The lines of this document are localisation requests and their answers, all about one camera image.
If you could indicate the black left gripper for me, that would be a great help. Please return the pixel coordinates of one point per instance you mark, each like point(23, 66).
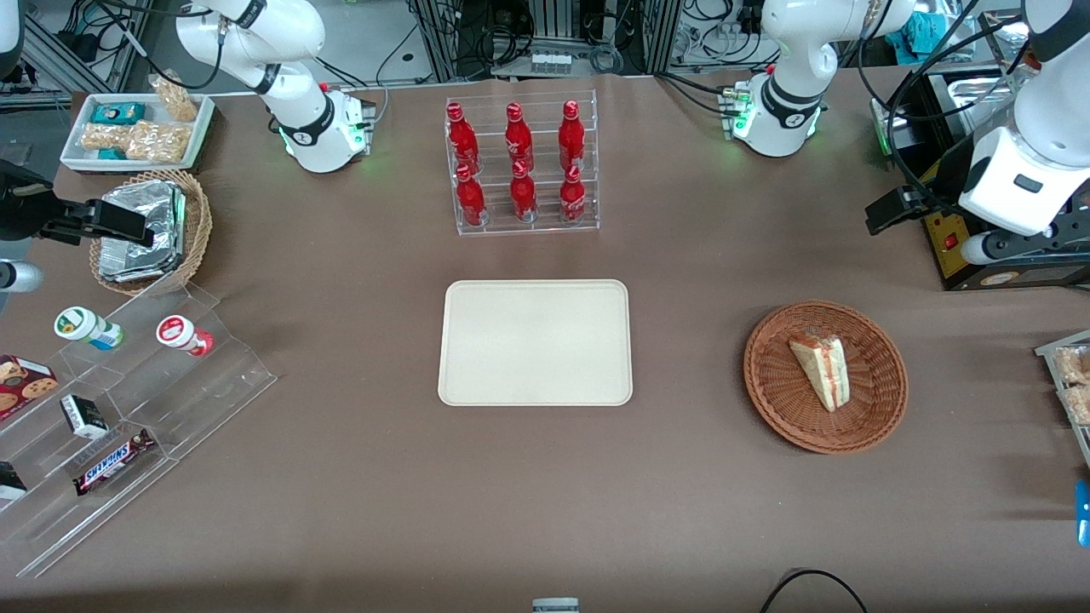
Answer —
point(948, 170)

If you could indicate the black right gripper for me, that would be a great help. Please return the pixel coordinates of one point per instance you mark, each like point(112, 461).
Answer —
point(19, 207)

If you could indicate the triangle sandwich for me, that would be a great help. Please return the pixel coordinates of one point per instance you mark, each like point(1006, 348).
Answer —
point(822, 370)

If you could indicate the white rectangular snack tray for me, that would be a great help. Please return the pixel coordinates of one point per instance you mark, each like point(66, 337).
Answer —
point(128, 168)

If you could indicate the light tan wicker basket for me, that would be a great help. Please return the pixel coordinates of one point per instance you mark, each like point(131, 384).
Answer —
point(198, 230)

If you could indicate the grey tray with snacks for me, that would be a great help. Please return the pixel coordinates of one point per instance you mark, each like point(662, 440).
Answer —
point(1049, 349)

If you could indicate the brown round wicker basket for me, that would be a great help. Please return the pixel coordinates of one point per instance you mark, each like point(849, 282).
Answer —
point(779, 400)

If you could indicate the beige plastic tray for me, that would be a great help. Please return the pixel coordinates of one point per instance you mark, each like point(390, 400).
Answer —
point(535, 342)

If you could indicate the aluminium foil container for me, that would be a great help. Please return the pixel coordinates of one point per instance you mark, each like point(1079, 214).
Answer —
point(128, 264)

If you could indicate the small teal snack packet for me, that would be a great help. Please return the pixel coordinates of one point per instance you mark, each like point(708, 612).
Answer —
point(112, 154)

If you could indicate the silver device with green light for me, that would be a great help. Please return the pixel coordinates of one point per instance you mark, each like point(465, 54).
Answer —
point(881, 128)

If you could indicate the clear bag of peanuts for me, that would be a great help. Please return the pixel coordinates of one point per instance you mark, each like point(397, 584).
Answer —
point(104, 136)
point(176, 98)
point(159, 143)

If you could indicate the green lid yogurt cup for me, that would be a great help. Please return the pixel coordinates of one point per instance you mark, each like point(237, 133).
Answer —
point(85, 326)

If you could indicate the black yellow control box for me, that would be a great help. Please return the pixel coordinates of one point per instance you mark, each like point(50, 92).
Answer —
point(979, 274)

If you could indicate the red lid yogurt cup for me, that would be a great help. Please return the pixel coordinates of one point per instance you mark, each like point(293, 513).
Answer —
point(180, 334)

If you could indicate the red cookie box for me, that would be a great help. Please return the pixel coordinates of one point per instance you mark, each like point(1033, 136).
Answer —
point(24, 385)

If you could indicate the teal cloth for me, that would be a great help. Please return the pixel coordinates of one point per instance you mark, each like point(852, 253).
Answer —
point(928, 34)

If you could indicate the black and white carton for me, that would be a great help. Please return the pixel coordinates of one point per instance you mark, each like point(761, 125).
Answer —
point(10, 482)
point(83, 417)

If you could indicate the clear acrylic stepped shelf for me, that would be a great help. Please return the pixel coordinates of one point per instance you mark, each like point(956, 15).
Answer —
point(221, 375)

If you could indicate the snickers chocolate bar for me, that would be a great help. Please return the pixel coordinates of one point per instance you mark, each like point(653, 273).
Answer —
point(112, 462)

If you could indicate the clear snack bag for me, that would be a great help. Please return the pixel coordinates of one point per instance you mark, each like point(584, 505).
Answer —
point(1078, 407)
point(1073, 366)

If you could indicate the red cola bottle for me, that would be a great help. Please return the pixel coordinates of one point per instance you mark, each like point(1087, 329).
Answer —
point(470, 203)
point(461, 136)
point(572, 200)
point(571, 136)
point(518, 136)
point(523, 197)

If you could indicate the blue plastic object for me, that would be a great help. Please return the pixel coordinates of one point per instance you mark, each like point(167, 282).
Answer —
point(1083, 511)

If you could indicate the clear acrylic bottle rack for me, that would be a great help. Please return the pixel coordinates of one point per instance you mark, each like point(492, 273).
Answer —
point(539, 128)

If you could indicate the white power strip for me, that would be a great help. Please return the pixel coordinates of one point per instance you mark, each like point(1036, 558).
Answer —
point(551, 63)

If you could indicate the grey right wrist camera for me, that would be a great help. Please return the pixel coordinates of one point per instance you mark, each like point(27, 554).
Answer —
point(19, 277)

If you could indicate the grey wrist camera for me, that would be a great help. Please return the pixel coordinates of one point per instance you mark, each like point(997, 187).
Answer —
point(19, 277)
point(979, 249)

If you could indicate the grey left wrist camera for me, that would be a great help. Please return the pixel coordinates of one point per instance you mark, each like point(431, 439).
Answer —
point(979, 249)

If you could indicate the aluminium frame rack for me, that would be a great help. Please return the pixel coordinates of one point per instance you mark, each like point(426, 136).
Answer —
point(660, 34)

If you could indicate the grey metal mount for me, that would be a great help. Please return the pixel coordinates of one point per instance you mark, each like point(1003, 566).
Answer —
point(555, 606)

